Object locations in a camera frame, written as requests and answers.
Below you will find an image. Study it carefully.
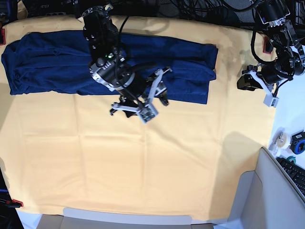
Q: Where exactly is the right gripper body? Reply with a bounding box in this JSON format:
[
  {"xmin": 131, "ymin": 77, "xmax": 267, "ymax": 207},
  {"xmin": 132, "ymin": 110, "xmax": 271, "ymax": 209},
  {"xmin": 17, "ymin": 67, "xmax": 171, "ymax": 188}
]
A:
[{"xmin": 110, "ymin": 66, "xmax": 172, "ymax": 115}]

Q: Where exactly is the red clamp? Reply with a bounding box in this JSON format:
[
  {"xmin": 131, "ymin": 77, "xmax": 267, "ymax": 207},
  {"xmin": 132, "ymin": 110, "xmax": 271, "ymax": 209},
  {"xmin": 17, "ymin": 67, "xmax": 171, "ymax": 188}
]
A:
[
  {"xmin": 263, "ymin": 36, "xmax": 274, "ymax": 54},
  {"xmin": 4, "ymin": 199, "xmax": 23, "ymax": 208},
  {"xmin": 0, "ymin": 22, "xmax": 6, "ymax": 46}
]

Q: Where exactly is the red clamp top right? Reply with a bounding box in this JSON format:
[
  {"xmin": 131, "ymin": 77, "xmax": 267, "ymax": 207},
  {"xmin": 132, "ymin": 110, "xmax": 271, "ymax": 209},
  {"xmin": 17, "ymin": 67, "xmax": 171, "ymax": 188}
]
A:
[{"xmin": 263, "ymin": 36, "xmax": 274, "ymax": 54}]

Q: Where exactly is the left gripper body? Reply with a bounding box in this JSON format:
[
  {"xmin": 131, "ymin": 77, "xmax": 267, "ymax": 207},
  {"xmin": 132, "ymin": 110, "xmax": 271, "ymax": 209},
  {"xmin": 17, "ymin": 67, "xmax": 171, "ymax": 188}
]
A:
[{"xmin": 242, "ymin": 64, "xmax": 293, "ymax": 92}]

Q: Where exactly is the blue tape measure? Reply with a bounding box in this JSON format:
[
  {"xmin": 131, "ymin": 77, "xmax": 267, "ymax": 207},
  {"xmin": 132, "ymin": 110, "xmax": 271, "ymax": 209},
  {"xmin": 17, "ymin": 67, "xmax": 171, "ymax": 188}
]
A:
[{"xmin": 290, "ymin": 131, "xmax": 305, "ymax": 155}]

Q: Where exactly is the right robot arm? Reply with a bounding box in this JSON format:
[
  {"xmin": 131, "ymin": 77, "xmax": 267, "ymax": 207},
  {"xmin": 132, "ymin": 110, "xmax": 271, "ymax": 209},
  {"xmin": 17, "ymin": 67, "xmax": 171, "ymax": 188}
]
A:
[{"xmin": 73, "ymin": 0, "xmax": 172, "ymax": 123}]

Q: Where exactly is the white cardboard box right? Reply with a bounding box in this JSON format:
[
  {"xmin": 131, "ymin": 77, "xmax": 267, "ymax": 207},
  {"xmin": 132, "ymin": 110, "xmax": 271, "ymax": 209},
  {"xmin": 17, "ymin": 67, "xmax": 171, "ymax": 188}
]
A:
[{"xmin": 226, "ymin": 147, "xmax": 305, "ymax": 229}]

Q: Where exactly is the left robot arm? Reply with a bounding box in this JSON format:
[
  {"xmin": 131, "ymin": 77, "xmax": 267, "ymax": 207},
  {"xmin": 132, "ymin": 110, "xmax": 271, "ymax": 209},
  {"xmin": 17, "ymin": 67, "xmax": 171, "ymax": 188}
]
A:
[{"xmin": 237, "ymin": 0, "xmax": 305, "ymax": 93}]

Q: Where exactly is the red clamp top left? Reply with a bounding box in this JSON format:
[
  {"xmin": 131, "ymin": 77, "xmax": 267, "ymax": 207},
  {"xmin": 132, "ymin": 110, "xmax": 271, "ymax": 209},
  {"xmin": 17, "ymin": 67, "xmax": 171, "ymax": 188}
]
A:
[{"xmin": 0, "ymin": 22, "xmax": 6, "ymax": 46}]

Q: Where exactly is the yellow table cloth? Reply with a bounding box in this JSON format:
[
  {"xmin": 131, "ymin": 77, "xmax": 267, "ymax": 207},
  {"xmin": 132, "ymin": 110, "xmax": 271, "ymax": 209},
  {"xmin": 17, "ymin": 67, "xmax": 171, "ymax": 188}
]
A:
[{"xmin": 0, "ymin": 16, "xmax": 275, "ymax": 221}]

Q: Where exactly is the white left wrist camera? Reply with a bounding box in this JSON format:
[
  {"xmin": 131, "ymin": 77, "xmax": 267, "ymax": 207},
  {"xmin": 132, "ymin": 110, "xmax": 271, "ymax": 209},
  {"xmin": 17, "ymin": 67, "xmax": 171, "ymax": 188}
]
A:
[{"xmin": 263, "ymin": 94, "xmax": 279, "ymax": 108}]

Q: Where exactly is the red clamp bottom left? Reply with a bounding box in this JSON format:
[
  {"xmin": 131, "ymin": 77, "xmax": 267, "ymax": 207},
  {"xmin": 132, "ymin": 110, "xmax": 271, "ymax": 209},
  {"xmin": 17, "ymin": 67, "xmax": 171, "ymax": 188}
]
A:
[{"xmin": 4, "ymin": 199, "xmax": 23, "ymax": 208}]

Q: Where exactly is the clear tape roll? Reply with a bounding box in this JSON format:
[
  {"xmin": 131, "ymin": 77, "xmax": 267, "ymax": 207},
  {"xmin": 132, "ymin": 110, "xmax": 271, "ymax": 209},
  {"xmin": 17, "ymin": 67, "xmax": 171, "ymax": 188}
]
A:
[{"xmin": 268, "ymin": 128, "xmax": 292, "ymax": 153}]

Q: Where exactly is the blue long-sleeve shirt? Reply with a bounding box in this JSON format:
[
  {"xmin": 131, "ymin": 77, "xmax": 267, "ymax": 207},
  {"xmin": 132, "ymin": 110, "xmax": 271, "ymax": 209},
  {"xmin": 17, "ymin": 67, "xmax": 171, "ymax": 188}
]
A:
[{"xmin": 1, "ymin": 31, "xmax": 218, "ymax": 104}]

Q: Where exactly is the black keyboard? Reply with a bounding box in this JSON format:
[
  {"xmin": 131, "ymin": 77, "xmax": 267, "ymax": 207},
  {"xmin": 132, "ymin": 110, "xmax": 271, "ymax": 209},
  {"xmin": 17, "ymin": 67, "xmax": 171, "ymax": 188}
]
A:
[{"xmin": 276, "ymin": 157, "xmax": 305, "ymax": 201}]

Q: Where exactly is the green tape roll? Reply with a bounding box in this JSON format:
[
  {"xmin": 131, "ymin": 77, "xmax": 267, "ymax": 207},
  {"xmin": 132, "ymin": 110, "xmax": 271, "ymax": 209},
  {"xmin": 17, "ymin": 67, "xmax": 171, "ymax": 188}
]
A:
[{"xmin": 286, "ymin": 156, "xmax": 296, "ymax": 164}]

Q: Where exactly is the black cable bundle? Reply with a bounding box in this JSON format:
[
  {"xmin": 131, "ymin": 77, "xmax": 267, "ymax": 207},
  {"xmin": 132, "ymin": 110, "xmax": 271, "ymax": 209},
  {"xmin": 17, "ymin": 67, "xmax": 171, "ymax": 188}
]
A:
[{"xmin": 142, "ymin": 0, "xmax": 255, "ymax": 27}]

